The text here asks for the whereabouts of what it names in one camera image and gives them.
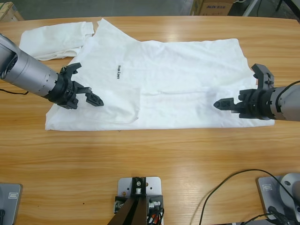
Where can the white mount block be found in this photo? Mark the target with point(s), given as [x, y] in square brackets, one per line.
[124, 185]

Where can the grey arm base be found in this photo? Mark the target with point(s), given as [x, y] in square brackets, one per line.
[264, 198]
[11, 206]

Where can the black metal frame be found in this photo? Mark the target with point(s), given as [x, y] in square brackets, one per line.
[295, 7]

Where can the white Unitree print t-shirt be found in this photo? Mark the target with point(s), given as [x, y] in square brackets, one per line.
[175, 82]

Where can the white metal frame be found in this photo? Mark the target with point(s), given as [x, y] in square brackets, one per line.
[250, 8]

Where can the cardboard box with AUX print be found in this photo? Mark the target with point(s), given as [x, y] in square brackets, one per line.
[215, 9]

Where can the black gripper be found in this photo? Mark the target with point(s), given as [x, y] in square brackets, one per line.
[257, 105]
[65, 93]

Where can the black bracket with connectors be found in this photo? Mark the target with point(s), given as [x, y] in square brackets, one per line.
[154, 200]

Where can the wooden crate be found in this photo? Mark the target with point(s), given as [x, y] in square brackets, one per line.
[9, 11]

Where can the dark camera post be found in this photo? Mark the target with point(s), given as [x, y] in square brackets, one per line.
[133, 211]

